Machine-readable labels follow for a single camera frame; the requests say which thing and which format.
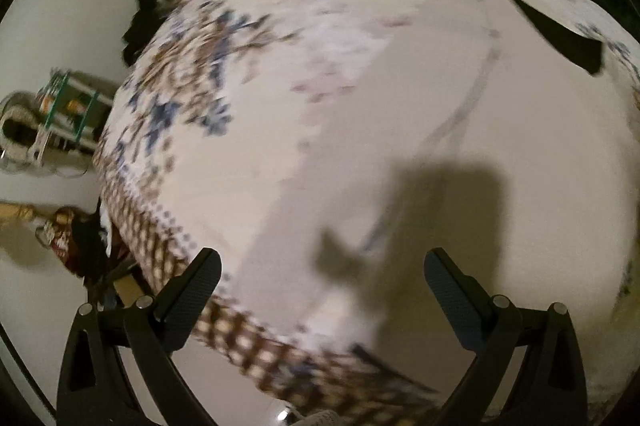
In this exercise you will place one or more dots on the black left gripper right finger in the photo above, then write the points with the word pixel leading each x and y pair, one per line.
pixel 550 388

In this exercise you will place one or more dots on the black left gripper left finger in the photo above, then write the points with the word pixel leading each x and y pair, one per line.
pixel 94 387

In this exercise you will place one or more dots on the white garment with dark trim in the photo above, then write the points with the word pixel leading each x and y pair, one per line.
pixel 469 133

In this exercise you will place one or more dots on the green white rack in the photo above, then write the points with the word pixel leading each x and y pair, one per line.
pixel 72 110

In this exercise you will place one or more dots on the floral patterned bed sheet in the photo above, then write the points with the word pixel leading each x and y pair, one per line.
pixel 217 115

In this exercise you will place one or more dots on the black cloth on floor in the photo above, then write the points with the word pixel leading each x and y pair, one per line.
pixel 148 18

